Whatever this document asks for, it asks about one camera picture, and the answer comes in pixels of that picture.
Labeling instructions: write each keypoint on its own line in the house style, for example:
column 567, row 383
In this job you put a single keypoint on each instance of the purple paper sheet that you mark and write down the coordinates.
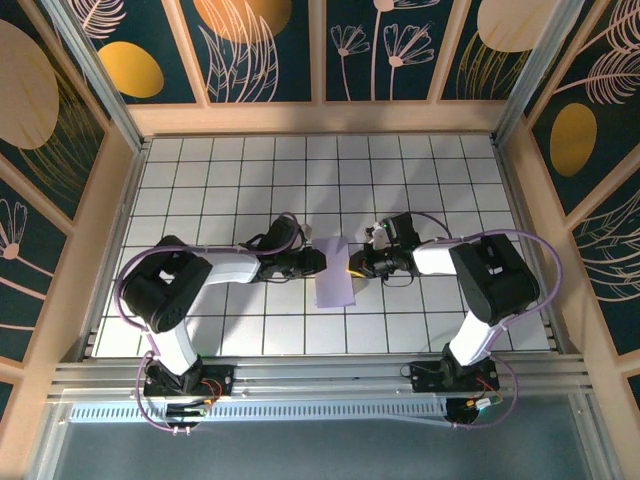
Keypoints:
column 335, row 285

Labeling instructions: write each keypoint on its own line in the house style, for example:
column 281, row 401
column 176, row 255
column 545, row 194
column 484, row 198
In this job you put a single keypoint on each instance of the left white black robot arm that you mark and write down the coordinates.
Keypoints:
column 160, row 285

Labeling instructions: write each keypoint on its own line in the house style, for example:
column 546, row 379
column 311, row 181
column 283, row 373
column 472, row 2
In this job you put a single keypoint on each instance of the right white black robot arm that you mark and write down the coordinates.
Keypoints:
column 500, row 280

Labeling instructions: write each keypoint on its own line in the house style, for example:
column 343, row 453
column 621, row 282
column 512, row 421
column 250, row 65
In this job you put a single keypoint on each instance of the black connector box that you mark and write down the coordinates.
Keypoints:
column 187, row 410

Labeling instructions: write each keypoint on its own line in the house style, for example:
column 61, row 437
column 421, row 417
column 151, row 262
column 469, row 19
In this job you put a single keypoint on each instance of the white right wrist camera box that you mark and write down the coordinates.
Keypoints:
column 376, row 237

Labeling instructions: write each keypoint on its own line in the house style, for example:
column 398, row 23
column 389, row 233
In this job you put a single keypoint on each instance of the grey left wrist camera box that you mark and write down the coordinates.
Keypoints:
column 306, row 229

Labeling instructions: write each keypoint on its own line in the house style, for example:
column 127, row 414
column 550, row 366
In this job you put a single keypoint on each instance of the long aluminium mounting rail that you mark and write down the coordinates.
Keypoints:
column 320, row 377

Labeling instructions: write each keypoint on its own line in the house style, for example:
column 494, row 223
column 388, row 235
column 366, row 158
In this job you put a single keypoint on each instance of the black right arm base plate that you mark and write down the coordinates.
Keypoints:
column 425, row 382

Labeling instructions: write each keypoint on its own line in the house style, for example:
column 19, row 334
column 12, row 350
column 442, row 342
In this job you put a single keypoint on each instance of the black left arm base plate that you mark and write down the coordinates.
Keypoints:
column 222, row 380

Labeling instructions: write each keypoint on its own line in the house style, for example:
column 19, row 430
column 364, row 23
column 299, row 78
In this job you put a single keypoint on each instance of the aluminium side rail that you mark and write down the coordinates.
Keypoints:
column 114, row 250
column 529, row 250

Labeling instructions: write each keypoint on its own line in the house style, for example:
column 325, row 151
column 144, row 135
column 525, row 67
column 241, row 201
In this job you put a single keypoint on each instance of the wall panel with pink flowers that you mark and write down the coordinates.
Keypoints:
column 390, row 50

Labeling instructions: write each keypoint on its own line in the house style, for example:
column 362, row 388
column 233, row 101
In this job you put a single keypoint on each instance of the wall panel orange circle leaves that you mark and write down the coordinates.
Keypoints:
column 240, row 50

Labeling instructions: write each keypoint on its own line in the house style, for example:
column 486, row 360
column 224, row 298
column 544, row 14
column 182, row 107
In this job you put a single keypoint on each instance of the wall panel yellow oval feather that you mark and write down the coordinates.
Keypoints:
column 572, row 140

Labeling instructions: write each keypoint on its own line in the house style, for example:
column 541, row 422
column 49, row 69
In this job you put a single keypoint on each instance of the wall panel white leaf outlines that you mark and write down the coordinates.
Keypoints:
column 615, row 270

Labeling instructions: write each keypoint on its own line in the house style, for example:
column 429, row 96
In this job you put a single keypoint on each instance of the aluminium corner post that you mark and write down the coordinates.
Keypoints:
column 99, row 75
column 534, row 75

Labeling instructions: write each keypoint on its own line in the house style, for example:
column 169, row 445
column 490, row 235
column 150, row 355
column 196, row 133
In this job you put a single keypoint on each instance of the wall panel with yellow oval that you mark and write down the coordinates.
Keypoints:
column 130, row 70

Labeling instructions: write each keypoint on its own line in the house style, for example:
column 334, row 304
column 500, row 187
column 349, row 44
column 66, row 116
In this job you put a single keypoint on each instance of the wall panel cream circle yellow lines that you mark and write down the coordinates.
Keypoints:
column 500, row 25

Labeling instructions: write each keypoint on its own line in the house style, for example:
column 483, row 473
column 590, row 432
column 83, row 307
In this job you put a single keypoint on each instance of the wall panel single pink flower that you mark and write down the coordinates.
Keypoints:
column 25, row 280

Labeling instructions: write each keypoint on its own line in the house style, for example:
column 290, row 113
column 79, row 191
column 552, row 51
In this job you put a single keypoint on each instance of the small dark teal wall panel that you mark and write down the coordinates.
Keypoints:
column 5, row 400
column 634, row 395

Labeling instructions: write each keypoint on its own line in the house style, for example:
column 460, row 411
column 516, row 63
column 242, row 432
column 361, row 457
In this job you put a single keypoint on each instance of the wall panel large cream circle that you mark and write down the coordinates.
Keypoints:
column 30, row 90

